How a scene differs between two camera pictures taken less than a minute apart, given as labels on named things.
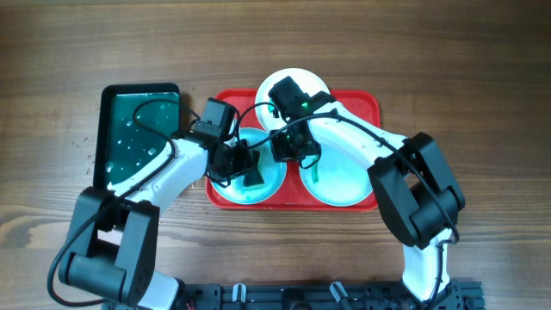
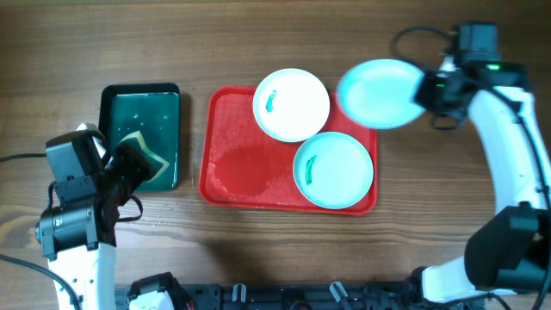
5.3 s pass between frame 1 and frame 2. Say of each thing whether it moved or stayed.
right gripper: moved
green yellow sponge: moved
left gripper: moved
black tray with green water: stayed
